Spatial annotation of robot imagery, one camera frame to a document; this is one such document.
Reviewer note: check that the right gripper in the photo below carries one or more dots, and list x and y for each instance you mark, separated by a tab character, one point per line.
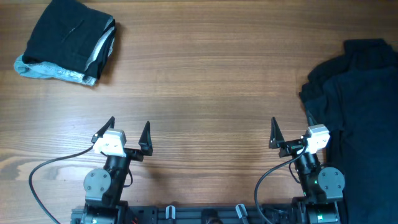
294	148

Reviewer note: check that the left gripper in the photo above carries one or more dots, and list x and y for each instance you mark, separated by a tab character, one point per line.
145	142

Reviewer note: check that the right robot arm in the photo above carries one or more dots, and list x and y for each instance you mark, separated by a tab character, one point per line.
322	184

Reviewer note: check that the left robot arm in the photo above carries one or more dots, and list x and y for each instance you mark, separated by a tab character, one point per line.
103	187

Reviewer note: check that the folded black clothes stack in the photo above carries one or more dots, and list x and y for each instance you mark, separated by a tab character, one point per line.
71	37

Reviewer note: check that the pile of black shirts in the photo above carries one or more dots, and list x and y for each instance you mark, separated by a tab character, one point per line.
355	96

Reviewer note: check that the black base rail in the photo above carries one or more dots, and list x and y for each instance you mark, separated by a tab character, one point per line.
270	213

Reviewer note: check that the left white rail clip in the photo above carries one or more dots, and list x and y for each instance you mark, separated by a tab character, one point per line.
170	212

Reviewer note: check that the white rail clip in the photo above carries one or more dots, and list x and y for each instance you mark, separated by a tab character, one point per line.
241	211
170	212

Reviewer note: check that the right white rail clip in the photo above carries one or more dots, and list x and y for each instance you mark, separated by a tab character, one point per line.
241	211

